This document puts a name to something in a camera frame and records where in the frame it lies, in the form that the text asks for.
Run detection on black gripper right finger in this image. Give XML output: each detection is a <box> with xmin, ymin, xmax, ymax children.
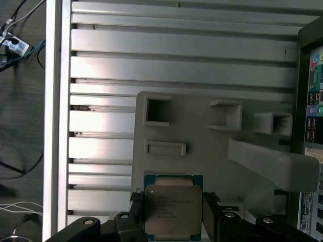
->
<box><xmin>203</xmin><ymin>191</ymin><xmax>316</xmax><ymax>242</ymax></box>

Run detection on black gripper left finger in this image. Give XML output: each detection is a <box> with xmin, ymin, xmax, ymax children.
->
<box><xmin>49</xmin><ymin>191</ymin><xmax>146</xmax><ymax>242</ymax></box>

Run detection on silver CPU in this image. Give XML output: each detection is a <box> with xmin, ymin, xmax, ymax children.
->
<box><xmin>143</xmin><ymin>173</ymin><xmax>204</xmax><ymax>239</ymax></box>

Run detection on grey parts rack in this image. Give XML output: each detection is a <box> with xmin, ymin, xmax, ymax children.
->
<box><xmin>131</xmin><ymin>90</ymin><xmax>320</xmax><ymax>217</ymax></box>

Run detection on black PC case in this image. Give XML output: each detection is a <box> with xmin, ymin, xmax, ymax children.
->
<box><xmin>290</xmin><ymin>14</ymin><xmax>323</xmax><ymax>242</ymax></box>

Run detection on blue floor cable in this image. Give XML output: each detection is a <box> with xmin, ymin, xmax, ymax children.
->
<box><xmin>4</xmin><ymin>39</ymin><xmax>46</xmax><ymax>69</ymax></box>

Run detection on white labelled cable plugs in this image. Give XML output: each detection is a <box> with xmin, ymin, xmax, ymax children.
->
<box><xmin>0</xmin><ymin>30</ymin><xmax>30</xmax><ymax>58</ymax></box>

